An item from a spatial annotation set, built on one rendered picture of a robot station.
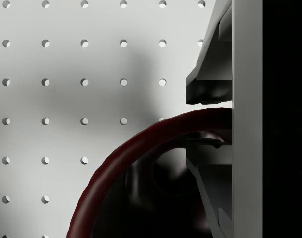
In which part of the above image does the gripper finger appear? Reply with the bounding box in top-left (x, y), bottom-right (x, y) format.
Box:
top-left (185, 0), bottom-right (233, 105)
top-left (186, 137), bottom-right (233, 238)

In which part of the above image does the red mug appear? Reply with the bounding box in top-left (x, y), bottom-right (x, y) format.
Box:
top-left (66, 107), bottom-right (233, 238)

